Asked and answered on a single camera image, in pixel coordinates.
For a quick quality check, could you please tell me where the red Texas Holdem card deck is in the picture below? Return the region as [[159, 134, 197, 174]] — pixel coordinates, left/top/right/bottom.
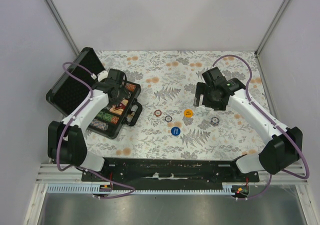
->
[[109, 99, 129, 115]]

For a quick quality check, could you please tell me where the red triangular dealer button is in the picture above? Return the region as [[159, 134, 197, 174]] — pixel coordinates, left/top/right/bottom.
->
[[113, 104, 126, 110]]

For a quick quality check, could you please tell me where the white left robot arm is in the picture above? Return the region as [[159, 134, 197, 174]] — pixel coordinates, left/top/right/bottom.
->
[[48, 82, 130, 182]]

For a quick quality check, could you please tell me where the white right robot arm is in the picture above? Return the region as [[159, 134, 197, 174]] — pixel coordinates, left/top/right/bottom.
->
[[194, 79, 306, 182]]

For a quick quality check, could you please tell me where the black poker set case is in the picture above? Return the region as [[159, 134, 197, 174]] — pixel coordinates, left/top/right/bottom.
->
[[46, 47, 143, 139]]

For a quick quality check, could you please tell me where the red purple chip row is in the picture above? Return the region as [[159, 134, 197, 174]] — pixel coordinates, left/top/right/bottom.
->
[[125, 82, 137, 93]]

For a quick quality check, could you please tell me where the clear round acrylic disc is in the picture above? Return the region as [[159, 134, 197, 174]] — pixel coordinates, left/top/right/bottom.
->
[[195, 106, 208, 117]]

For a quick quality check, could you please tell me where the blue 10 chip stack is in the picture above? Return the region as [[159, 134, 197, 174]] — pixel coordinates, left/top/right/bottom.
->
[[210, 116, 220, 126]]

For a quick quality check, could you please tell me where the yellow big blind button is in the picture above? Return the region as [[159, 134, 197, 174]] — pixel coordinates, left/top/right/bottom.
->
[[183, 109, 194, 118]]

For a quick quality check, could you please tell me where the blue 10 poker chip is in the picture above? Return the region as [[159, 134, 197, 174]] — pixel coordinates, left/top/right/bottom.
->
[[164, 115, 173, 123]]

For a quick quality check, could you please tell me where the red 5 poker chip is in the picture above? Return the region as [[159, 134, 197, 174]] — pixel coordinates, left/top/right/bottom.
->
[[154, 109, 162, 117]]

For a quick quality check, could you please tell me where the floral patterned table mat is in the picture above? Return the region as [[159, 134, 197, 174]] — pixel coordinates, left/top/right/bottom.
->
[[84, 50, 268, 160]]

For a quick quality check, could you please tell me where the blue small blind button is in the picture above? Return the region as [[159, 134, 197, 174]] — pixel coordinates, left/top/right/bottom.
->
[[170, 126, 181, 136]]

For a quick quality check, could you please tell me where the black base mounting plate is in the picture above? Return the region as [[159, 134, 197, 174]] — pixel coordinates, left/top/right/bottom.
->
[[81, 156, 261, 191]]

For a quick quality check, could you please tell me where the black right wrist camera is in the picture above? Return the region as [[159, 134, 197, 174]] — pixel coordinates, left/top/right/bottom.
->
[[202, 67, 223, 87]]

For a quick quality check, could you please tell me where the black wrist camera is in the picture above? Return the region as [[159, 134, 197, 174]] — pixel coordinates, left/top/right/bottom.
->
[[107, 68, 125, 83], [202, 67, 223, 87]]

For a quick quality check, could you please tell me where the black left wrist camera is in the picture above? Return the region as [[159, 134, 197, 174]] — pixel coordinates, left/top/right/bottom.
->
[[107, 68, 125, 83]]

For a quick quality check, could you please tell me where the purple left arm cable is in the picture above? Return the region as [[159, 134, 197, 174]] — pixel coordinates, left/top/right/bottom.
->
[[56, 61, 137, 200]]

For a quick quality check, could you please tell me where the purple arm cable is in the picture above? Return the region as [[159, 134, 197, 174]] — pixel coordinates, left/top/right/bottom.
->
[[56, 61, 137, 200], [212, 54, 311, 201]]

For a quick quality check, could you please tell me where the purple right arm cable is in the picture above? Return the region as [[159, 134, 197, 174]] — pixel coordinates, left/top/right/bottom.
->
[[212, 54, 311, 201]]

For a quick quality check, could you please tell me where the white slotted cable duct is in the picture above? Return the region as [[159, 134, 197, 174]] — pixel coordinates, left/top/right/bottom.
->
[[46, 183, 237, 195]]

